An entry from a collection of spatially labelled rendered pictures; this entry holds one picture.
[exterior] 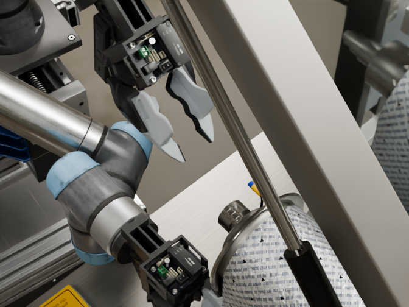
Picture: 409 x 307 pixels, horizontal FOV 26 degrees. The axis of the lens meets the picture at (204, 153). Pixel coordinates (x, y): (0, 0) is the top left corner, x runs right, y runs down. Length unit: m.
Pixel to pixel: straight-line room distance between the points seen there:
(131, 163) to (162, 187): 1.22
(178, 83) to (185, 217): 0.50
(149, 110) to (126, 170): 0.38
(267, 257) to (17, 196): 1.46
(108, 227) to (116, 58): 0.30
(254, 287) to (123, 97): 0.25
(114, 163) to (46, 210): 0.98
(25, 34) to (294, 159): 1.42
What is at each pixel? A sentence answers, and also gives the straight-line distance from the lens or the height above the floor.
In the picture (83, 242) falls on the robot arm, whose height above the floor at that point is 1.03.
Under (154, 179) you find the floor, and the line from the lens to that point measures 2.59.
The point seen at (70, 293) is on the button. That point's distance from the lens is 1.38.
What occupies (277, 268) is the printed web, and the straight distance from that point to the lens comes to 0.96.
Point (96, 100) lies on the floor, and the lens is 2.78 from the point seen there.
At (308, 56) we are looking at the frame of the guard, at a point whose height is 1.85.
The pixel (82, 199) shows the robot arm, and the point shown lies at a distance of 1.21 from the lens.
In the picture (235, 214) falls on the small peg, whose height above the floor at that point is 1.28.
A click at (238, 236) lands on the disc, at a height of 1.31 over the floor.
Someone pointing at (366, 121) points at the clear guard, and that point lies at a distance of 0.43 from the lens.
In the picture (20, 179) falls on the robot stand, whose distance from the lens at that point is 2.38.
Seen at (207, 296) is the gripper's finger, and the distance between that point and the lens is 1.16.
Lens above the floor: 2.15
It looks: 55 degrees down
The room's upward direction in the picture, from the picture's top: straight up
